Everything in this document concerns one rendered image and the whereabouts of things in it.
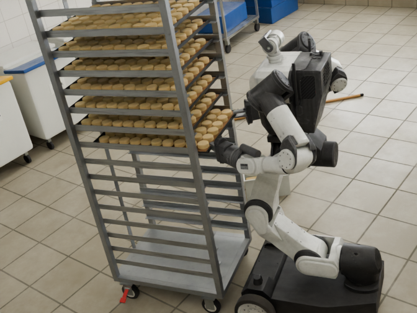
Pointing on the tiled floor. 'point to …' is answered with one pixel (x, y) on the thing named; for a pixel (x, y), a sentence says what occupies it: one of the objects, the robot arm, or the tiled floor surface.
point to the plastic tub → (279, 188)
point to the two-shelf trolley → (236, 25)
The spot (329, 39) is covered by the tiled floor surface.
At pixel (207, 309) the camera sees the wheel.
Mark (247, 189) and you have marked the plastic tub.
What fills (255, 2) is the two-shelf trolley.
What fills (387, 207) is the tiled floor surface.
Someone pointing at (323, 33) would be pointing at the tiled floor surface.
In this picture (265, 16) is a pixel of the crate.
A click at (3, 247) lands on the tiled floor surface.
